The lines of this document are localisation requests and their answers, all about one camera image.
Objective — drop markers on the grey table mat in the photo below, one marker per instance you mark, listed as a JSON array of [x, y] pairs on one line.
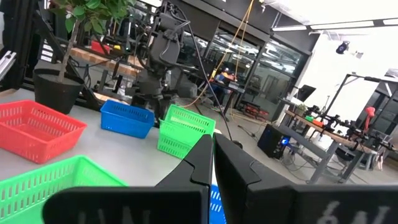
[[124, 155]]

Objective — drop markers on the black metal rig frame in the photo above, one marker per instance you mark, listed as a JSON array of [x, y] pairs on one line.
[[371, 78]]

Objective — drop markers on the blue plastic basket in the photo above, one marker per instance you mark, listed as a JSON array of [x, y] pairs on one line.
[[124, 124], [217, 205]]

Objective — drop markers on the wooden workbench with tools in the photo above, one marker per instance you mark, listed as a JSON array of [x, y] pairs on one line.
[[93, 59]]

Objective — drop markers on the black plant pot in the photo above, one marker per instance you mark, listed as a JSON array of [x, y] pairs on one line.
[[56, 93]]

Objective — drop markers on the red storage rack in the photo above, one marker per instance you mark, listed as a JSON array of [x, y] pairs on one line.
[[255, 111]]

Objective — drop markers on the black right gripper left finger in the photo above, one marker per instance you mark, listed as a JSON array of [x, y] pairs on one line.
[[174, 199]]

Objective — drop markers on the small potted plant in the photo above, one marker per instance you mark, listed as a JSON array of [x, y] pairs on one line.
[[300, 109]]

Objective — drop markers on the person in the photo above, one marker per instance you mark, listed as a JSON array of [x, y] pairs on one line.
[[222, 77]]

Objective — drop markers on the red box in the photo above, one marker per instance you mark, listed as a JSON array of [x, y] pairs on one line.
[[99, 47]]

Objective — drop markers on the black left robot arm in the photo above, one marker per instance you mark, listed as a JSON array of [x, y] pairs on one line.
[[164, 49]]

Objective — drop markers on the red plastic basket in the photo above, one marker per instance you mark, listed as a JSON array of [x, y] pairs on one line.
[[31, 130]]

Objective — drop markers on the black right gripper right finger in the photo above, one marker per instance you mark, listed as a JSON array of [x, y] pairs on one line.
[[248, 193]]

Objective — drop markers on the black computer tower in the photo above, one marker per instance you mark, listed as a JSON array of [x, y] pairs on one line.
[[270, 141]]

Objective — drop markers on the white ceiling light bar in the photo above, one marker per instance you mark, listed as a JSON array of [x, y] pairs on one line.
[[342, 25]]

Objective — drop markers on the small green box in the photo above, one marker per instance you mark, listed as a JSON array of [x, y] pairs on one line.
[[309, 118]]

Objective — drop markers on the green leafy artificial tree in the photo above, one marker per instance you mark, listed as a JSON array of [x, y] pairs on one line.
[[93, 9]]

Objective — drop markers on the silver aluminium bracket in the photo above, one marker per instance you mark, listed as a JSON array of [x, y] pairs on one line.
[[6, 63]]

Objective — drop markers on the green plastic basket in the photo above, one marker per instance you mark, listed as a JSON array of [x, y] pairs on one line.
[[25, 193], [177, 133]]

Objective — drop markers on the grey-legged wooden workbench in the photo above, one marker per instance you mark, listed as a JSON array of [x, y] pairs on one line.
[[325, 154]]

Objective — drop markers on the small black robot arm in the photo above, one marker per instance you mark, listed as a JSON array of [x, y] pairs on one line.
[[373, 137], [329, 119]]

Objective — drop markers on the black monitor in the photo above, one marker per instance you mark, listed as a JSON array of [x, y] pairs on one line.
[[306, 91]]

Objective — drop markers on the black ceiling camera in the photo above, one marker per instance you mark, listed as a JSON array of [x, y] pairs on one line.
[[342, 48]]

